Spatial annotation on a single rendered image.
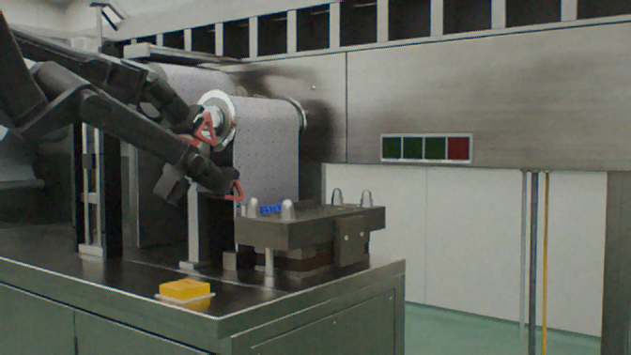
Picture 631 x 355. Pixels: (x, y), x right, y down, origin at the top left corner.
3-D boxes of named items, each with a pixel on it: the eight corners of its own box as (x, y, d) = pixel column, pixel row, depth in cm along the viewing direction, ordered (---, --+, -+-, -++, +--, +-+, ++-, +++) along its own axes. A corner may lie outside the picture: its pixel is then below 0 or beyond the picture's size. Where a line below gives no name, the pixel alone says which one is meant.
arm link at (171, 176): (197, 152, 117) (164, 133, 119) (165, 201, 115) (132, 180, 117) (216, 169, 128) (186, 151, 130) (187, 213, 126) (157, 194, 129)
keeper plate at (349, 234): (333, 266, 136) (333, 219, 135) (357, 258, 144) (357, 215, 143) (342, 267, 134) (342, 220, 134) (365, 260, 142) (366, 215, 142)
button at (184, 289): (159, 296, 113) (159, 284, 113) (187, 288, 119) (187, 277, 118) (182, 302, 109) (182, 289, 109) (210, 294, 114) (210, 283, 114)
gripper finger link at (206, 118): (215, 156, 130) (189, 128, 124) (193, 155, 134) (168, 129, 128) (228, 132, 133) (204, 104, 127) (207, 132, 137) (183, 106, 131)
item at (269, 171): (234, 221, 138) (233, 143, 137) (297, 211, 156) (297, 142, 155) (235, 221, 137) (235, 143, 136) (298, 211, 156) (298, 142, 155)
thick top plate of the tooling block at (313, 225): (234, 242, 132) (234, 216, 132) (336, 223, 164) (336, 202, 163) (287, 251, 123) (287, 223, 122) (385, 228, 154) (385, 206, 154)
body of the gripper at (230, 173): (230, 196, 129) (208, 181, 124) (200, 194, 136) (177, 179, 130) (240, 171, 131) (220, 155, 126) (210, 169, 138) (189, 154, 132)
